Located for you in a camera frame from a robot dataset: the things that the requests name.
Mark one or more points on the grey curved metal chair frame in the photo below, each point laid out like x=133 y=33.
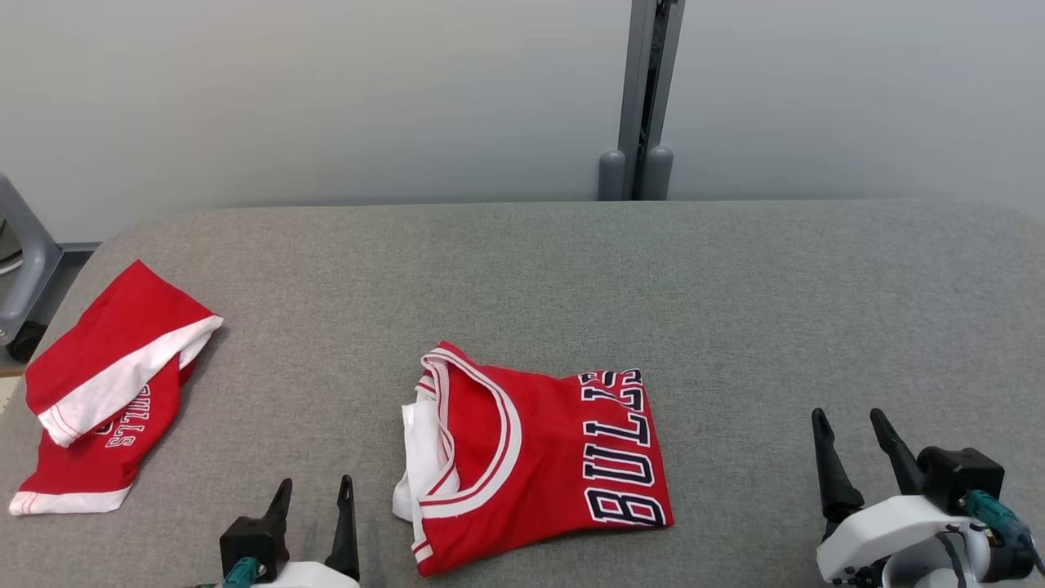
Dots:
x=37 y=269

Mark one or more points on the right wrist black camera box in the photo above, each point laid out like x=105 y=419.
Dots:
x=959 y=478

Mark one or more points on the red Bulls basketball shorts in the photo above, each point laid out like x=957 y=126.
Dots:
x=114 y=327

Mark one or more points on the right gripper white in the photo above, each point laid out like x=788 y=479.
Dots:
x=882 y=523

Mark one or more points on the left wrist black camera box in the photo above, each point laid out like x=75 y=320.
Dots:
x=253 y=543

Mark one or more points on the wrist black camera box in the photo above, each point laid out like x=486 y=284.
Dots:
x=959 y=478
x=253 y=543

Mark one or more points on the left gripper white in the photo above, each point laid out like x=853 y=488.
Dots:
x=302 y=576

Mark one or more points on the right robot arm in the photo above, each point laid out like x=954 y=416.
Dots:
x=914 y=567

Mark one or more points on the grey metal partition post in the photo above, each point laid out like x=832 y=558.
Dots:
x=633 y=82

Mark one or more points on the grey cylinder post foot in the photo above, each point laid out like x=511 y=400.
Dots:
x=612 y=175
x=657 y=173

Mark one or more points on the red Bulls basketball jersey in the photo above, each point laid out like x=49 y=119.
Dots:
x=555 y=457

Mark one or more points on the black caster wheel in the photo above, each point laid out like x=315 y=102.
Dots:
x=26 y=343

